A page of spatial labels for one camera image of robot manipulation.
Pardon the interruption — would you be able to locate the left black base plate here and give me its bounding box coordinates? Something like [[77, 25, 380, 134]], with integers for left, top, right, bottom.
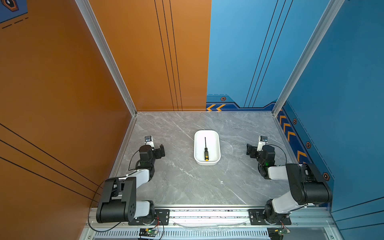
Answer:
[[129, 209, 170, 226]]

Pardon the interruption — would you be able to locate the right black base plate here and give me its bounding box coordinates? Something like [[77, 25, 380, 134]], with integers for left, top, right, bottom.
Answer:
[[248, 209, 292, 226]]

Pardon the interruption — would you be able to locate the left green circuit board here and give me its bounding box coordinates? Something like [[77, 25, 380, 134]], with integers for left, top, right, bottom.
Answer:
[[139, 228, 161, 240]]

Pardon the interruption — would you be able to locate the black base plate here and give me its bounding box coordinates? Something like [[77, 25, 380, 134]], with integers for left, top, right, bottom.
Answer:
[[129, 209, 170, 226], [248, 209, 292, 226]]

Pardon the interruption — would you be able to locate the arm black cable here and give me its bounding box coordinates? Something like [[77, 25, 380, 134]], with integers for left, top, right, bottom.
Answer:
[[87, 179, 121, 233], [268, 144, 288, 165]]

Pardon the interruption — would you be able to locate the left aluminium corner post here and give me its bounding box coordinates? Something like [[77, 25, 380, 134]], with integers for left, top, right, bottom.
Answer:
[[74, 0, 138, 117]]

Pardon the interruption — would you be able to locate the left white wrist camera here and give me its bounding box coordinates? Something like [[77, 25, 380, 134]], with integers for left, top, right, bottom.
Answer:
[[145, 136, 155, 150]]

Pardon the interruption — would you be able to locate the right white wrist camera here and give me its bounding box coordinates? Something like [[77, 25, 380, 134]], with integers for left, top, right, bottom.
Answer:
[[257, 136, 268, 152]]

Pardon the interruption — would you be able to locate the white plastic bin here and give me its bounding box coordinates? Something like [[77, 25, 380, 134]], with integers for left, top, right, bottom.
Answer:
[[194, 130, 221, 166]]

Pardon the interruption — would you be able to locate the aluminium corner post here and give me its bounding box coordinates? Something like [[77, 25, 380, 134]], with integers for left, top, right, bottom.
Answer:
[[74, 0, 138, 117], [272, 0, 345, 117]]

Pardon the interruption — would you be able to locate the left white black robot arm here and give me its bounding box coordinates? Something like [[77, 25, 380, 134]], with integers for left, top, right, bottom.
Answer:
[[96, 145, 166, 225]]

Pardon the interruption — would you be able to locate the yellow black screwdriver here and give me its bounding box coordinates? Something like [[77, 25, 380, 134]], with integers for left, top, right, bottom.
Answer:
[[204, 138, 209, 162]]

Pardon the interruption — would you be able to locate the green circuit board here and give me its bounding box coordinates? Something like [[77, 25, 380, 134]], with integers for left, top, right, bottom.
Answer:
[[267, 228, 291, 240], [139, 228, 161, 240]]

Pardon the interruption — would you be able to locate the right aluminium corner post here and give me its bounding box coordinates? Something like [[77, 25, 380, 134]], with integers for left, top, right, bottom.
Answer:
[[272, 0, 345, 117]]

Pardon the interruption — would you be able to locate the right green circuit board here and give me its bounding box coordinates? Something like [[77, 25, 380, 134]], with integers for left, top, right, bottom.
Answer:
[[267, 228, 291, 240]]

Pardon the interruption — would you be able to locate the aluminium front rail frame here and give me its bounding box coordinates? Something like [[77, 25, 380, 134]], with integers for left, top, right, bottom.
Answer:
[[80, 205, 343, 240]]

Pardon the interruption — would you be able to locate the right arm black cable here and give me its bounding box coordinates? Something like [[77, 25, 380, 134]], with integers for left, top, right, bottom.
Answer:
[[268, 144, 288, 165]]

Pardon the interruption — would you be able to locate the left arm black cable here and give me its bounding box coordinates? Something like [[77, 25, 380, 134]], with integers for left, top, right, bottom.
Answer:
[[87, 179, 121, 233]]

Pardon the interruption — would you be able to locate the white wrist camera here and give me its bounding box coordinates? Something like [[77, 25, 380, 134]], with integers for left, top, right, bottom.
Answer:
[[145, 136, 155, 150], [257, 136, 268, 152]]

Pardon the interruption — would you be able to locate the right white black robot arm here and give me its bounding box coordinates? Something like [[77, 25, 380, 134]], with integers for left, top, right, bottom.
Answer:
[[246, 144, 333, 225]]

